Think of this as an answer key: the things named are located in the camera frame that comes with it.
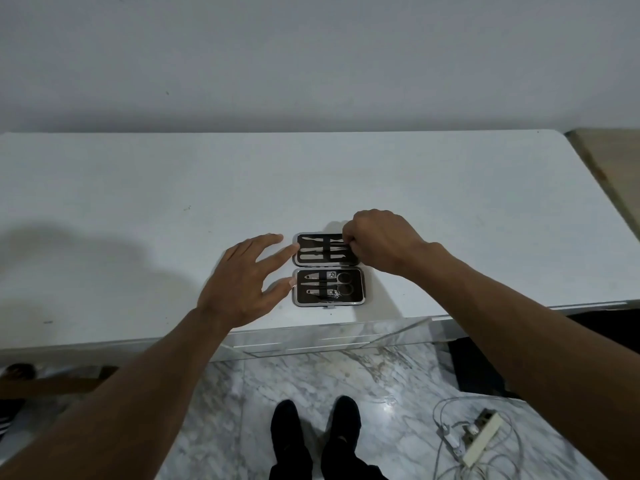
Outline person's left hand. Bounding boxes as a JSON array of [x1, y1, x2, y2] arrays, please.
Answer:
[[197, 233, 301, 331]]

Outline person's right hand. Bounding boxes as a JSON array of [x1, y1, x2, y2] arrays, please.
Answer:
[[342, 209, 432, 278]]

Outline black silver-rimmed manicure case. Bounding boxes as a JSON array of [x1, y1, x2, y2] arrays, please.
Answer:
[[291, 232, 367, 308]]

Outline person's left forearm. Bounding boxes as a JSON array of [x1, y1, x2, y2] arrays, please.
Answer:
[[0, 307, 234, 480]]

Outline person's right forearm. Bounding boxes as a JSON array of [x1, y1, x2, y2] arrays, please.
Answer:
[[407, 241, 640, 480]]

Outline small steel scissors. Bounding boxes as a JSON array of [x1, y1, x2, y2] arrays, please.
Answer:
[[327, 272, 354, 298]]

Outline person's left black shoe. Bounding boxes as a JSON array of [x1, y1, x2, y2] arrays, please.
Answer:
[[269, 399, 314, 480]]

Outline person's black shoe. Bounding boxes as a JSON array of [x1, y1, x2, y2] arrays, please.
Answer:
[[320, 395, 389, 480], [269, 399, 314, 480]]

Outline person's right black shoe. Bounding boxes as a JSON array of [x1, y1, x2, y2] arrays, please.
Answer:
[[320, 395, 389, 480]]

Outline white plug adapter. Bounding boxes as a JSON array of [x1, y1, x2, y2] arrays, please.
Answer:
[[439, 424, 467, 459]]

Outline white power strip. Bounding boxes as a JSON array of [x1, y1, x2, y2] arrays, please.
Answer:
[[460, 409, 504, 468]]

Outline light wooden furniture top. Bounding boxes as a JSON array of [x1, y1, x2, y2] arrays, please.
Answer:
[[565, 128, 640, 241]]

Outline dark striped object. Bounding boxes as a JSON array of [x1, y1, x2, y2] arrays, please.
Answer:
[[0, 363, 37, 441]]

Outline white cable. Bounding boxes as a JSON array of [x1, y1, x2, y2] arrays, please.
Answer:
[[430, 397, 526, 480]]

